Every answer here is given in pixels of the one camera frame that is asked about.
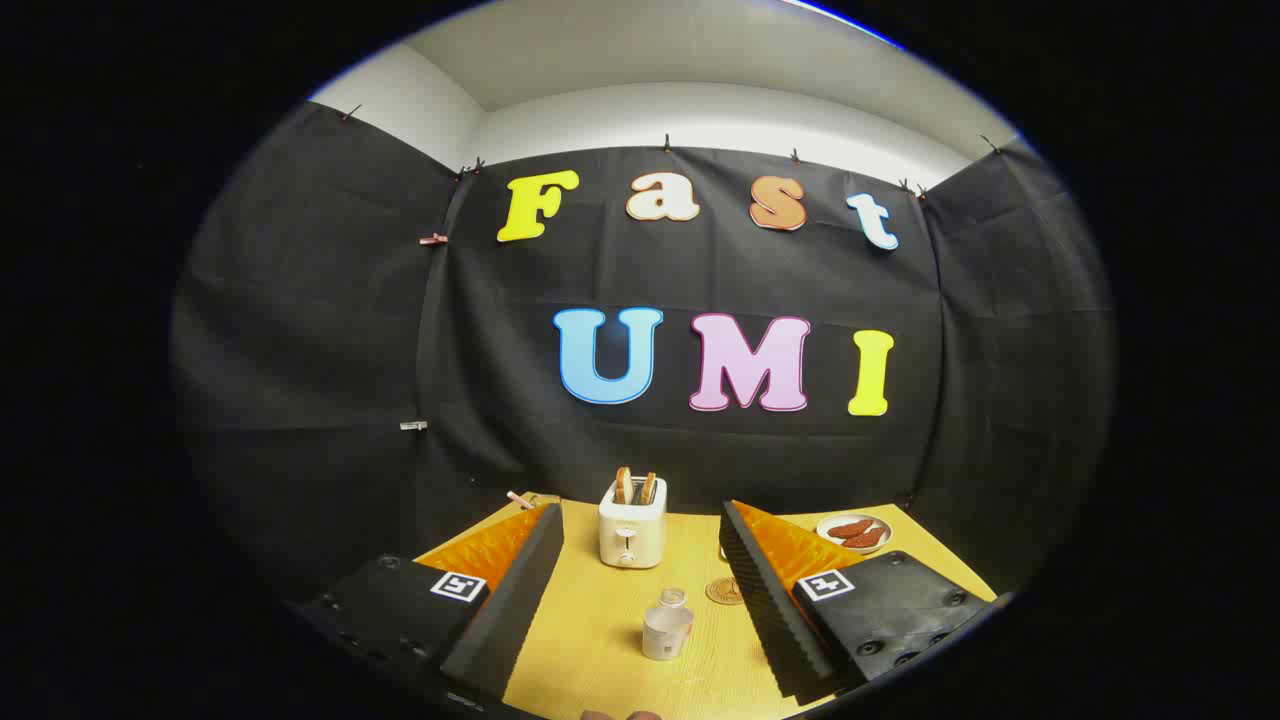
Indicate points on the wooden table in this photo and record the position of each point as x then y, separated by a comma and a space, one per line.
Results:
600, 640

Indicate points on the black backdrop cloth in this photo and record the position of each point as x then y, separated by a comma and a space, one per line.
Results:
300, 300

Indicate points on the white toaster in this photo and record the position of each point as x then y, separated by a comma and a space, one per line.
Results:
632, 535

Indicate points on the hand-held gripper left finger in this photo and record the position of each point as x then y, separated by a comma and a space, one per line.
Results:
510, 610

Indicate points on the red meat slice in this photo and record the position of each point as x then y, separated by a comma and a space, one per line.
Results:
850, 527
866, 539

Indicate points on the white round plate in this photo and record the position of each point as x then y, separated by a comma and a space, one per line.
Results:
880, 522

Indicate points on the round wooden coaster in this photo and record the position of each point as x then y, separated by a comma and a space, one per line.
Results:
722, 592

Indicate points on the toasted bread slice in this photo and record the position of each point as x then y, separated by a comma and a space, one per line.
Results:
623, 486
648, 488

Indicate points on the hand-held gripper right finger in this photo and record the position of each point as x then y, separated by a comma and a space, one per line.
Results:
770, 610

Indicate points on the clear juice bottle white label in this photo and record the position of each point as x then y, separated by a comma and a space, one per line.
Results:
667, 632

